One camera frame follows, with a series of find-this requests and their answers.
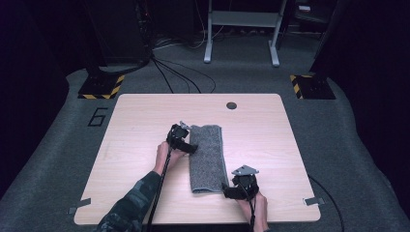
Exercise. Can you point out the small white box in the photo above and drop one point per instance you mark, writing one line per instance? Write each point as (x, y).
(304, 8)

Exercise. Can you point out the black stand base striped edge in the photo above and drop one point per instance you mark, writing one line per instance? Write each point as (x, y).
(314, 87)
(98, 87)

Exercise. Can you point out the black round table grommet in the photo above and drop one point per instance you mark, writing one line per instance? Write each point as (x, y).
(231, 105)

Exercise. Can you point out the person's right hand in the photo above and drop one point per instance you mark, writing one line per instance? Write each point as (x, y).
(260, 212)

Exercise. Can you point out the white desk frame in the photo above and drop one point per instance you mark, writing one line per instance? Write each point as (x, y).
(241, 18)

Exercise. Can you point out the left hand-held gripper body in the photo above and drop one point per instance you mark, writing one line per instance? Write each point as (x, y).
(176, 133)

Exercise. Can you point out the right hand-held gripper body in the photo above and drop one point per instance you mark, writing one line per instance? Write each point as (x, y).
(248, 185)

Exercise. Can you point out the grey tape strip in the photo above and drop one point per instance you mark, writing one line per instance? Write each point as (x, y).
(79, 205)
(314, 201)

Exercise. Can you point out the black equipment rack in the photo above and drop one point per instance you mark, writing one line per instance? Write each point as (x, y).
(119, 29)

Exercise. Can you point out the grey towel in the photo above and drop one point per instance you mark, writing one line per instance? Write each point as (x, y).
(206, 158)

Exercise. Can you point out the person's left hand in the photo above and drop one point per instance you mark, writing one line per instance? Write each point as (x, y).
(162, 158)

